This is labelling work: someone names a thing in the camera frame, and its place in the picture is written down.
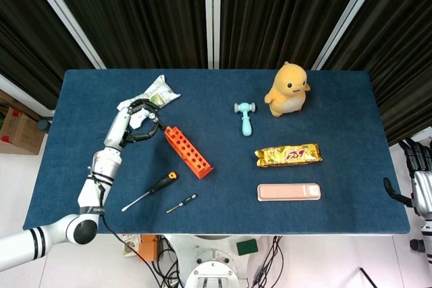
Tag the left black grey robot hand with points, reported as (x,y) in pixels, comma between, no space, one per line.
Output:
(118,126)

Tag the right black grey robot hand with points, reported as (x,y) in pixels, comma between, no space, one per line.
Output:
(423,190)

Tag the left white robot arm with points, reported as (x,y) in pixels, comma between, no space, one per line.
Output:
(91,193)

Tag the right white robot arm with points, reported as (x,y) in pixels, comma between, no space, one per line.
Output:
(428,234)

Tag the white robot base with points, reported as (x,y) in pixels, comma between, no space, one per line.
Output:
(212,264)

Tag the orange tool holder rack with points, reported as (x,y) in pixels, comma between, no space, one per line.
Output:
(189,156)

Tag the black caster wheel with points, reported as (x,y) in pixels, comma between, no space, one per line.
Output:
(418,245)

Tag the white green snack bag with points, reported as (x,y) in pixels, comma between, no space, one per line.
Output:
(162,90)

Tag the brown cardboard box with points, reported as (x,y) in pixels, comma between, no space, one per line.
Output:
(20,133)

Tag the small black nut driver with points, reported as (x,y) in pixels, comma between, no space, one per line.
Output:
(185,200)

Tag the black pleated curtain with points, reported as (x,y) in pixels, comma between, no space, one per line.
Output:
(141,15)

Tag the printed paper card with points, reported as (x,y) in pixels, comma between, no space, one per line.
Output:
(131,244)

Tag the orange box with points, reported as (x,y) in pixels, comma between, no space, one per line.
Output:
(148,247)

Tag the light blue toy hammer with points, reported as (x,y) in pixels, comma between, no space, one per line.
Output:
(246,122)

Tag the pink rectangular case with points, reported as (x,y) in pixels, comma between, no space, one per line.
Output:
(287,193)

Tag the gold snack package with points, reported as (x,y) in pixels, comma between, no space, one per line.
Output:
(287,156)

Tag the blue tablecloth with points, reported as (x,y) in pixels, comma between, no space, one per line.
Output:
(236,210)

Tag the yellow plush dinosaur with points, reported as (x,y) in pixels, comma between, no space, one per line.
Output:
(287,92)

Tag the green block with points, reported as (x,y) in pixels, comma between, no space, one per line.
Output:
(247,247)

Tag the white partition post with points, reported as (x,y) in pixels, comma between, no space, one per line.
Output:
(67,21)
(212,15)
(347,21)

